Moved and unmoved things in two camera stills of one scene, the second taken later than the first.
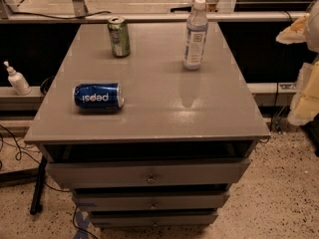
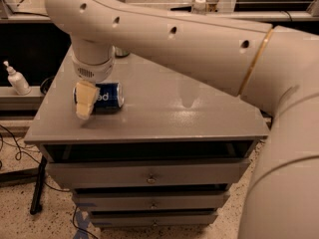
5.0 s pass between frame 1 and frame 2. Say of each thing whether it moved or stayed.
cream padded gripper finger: moved
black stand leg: stayed
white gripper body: moved
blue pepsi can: stayed
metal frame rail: stayed
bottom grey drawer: stayed
